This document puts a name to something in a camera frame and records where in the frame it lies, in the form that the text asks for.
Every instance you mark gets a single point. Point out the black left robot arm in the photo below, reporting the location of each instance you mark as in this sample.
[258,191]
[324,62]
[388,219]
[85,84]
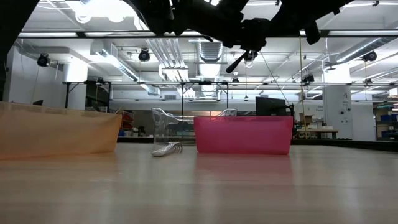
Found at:
[12,31]

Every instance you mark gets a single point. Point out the red plastic bin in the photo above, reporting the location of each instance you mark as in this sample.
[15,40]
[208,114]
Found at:
[242,135]

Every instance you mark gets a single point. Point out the black fork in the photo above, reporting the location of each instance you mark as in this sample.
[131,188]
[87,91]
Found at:
[234,64]

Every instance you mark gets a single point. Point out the orange plastic bin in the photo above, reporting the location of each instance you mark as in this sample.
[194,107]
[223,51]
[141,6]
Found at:
[56,130]

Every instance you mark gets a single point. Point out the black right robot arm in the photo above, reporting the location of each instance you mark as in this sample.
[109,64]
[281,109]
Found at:
[298,15]

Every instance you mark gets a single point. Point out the clear plastic bin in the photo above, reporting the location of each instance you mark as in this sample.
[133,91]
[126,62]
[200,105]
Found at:
[161,130]

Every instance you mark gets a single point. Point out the wooden-top workbench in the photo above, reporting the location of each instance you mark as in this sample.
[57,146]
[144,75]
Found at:
[317,132]

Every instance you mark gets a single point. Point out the red parts-bin rack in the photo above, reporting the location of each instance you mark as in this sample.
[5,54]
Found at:
[127,119]

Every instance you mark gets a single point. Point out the black ceiling-mounted camera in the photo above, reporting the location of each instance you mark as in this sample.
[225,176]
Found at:
[144,55]
[370,56]
[251,56]
[43,60]

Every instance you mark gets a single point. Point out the silver ventilation duct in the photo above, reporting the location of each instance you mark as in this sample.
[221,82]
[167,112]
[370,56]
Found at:
[211,53]

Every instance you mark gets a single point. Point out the black monitor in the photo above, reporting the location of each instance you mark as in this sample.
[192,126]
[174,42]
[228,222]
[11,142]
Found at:
[270,107]

